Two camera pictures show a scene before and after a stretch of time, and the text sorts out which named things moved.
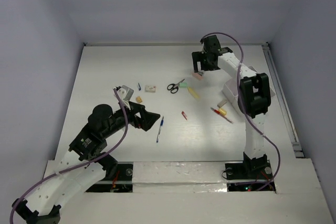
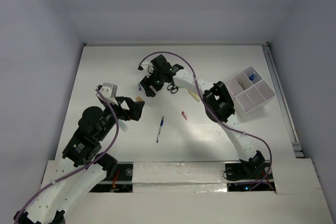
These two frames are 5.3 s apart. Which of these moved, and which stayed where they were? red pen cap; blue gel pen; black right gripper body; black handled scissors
Moved: black right gripper body
Stayed: blue gel pen; black handled scissors; red pen cap
